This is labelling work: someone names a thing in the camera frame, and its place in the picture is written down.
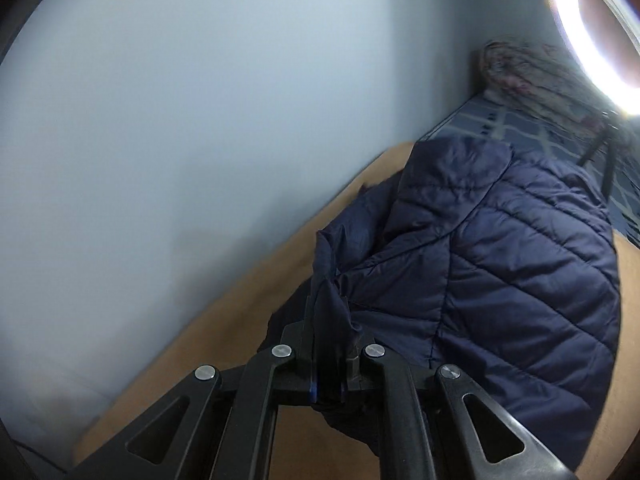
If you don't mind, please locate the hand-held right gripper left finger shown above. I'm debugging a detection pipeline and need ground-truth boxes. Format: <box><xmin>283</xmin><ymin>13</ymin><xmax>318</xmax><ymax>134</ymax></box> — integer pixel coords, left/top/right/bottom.
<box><xmin>66</xmin><ymin>280</ymin><xmax>322</xmax><ymax>480</ymax></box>

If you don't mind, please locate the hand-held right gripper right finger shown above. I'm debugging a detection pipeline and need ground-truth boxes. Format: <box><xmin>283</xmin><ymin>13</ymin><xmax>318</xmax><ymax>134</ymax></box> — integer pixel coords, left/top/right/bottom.
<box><xmin>341</xmin><ymin>342</ymin><xmax>581</xmax><ymax>480</ymax></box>

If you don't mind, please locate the navy puffer jacket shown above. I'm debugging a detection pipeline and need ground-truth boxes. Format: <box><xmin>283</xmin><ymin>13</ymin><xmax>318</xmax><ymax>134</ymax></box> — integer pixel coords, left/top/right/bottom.
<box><xmin>257</xmin><ymin>135</ymin><xmax>622</xmax><ymax>474</ymax></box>

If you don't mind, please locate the black tripod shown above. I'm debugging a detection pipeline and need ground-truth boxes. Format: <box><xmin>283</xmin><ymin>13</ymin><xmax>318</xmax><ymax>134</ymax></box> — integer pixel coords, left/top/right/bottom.
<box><xmin>577</xmin><ymin>109</ymin><xmax>634</xmax><ymax>202</ymax></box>

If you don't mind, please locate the floral bedding pile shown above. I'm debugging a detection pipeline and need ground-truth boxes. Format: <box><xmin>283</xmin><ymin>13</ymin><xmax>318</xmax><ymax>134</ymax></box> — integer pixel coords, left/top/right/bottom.
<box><xmin>475</xmin><ymin>36</ymin><xmax>609</xmax><ymax>127</ymax></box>

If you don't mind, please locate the ring light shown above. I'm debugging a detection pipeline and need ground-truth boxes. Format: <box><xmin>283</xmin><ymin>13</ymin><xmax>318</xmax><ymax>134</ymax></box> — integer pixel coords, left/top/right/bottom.
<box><xmin>547</xmin><ymin>0</ymin><xmax>640</xmax><ymax>119</ymax></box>

